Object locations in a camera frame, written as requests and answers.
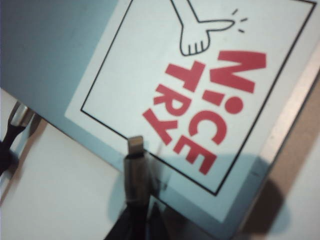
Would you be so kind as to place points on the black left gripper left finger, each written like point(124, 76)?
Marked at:
point(132, 225)

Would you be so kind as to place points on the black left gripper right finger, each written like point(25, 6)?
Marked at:
point(158, 225)

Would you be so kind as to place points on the white Nice Try sticker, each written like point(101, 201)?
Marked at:
point(150, 75)

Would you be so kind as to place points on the silver Dell laptop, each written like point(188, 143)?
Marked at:
point(50, 50)

